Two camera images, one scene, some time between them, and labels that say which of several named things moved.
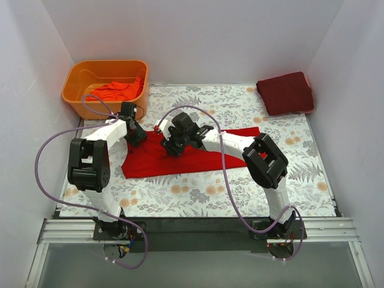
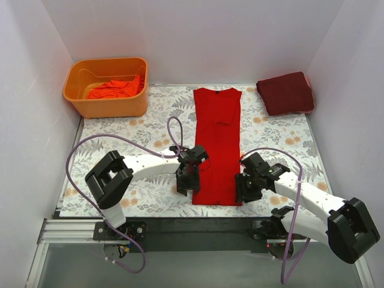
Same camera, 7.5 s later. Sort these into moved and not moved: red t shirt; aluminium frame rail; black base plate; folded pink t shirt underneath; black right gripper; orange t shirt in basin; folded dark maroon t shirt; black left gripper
Moved: black right gripper; black left gripper; red t shirt
Not moved: black base plate; folded pink t shirt underneath; aluminium frame rail; orange t shirt in basin; folded dark maroon t shirt
